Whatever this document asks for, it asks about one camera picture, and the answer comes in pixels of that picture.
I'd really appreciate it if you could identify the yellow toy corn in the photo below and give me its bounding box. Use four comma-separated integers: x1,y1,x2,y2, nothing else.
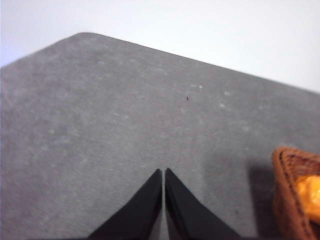
296,175,320,223

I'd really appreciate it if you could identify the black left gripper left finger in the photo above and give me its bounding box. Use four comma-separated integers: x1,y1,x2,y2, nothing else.
88,168,163,240

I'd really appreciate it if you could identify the brown wicker basket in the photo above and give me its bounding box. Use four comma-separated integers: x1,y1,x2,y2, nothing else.
271,146,320,240

